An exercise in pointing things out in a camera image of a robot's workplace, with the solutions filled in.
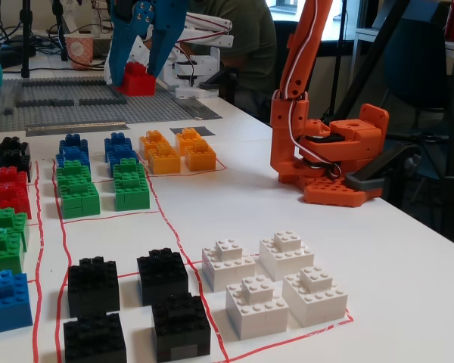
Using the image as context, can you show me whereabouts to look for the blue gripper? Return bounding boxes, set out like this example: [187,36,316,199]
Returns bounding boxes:
[104,0,185,87]

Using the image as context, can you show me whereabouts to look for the red lego block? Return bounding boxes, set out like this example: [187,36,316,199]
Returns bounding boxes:
[0,166,28,188]
[0,180,33,220]
[115,62,157,96]

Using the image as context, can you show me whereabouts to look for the yellow lego block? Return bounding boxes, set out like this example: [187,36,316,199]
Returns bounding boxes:
[138,130,169,160]
[175,127,203,156]
[184,139,217,172]
[147,141,182,176]

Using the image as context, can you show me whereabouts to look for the blue lego block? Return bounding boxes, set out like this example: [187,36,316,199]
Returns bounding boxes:
[105,144,140,178]
[0,268,34,337]
[104,132,133,153]
[55,147,92,169]
[59,134,89,155]

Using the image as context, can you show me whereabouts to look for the green lego block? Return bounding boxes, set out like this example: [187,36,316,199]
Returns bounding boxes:
[0,228,26,275]
[58,177,101,219]
[112,158,148,185]
[0,206,30,253]
[55,160,92,188]
[113,172,151,212]

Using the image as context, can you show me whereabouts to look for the black lego block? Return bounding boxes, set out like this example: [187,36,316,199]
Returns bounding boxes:
[136,247,190,306]
[151,293,212,363]
[0,147,33,184]
[0,135,28,160]
[63,312,128,363]
[67,256,121,318]

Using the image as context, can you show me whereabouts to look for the white lego block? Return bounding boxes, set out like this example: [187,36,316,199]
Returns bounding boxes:
[201,237,257,293]
[225,275,291,340]
[259,231,315,283]
[282,265,349,328]

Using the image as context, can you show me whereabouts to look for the paper cup with pink print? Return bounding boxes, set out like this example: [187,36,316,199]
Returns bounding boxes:
[63,33,95,71]

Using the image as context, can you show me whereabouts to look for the black stand pole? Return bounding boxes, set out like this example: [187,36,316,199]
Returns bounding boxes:
[51,0,68,62]
[19,0,34,79]

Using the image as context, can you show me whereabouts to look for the grey lego baseplate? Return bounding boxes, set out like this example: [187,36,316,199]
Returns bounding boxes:
[0,77,223,134]

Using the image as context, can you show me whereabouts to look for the person in green shirt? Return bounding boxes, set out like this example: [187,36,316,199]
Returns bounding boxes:
[181,0,278,114]

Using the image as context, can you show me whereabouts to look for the black box device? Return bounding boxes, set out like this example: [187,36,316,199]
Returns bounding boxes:
[0,36,37,70]

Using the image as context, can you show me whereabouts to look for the red tape lines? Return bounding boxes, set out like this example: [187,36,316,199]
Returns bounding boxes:
[0,157,355,363]

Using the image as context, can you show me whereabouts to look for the slanted black pole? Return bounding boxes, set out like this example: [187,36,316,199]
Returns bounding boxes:
[331,0,412,122]

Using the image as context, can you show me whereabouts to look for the grey black table clamp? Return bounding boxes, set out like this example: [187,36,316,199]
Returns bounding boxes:
[343,142,421,200]

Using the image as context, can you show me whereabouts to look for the dark blue chair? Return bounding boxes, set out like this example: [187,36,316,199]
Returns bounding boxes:
[381,14,453,126]

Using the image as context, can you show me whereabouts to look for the red object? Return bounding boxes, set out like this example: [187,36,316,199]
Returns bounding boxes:
[444,0,454,42]

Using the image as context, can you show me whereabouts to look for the silver duct tape strip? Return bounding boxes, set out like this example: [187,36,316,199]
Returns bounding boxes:
[173,96,223,120]
[25,120,130,137]

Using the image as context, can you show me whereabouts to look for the long grey brick wall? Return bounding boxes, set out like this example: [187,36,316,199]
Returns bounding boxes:
[21,79,109,88]

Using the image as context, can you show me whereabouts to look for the white red arm cable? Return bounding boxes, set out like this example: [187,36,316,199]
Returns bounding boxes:
[285,0,344,178]

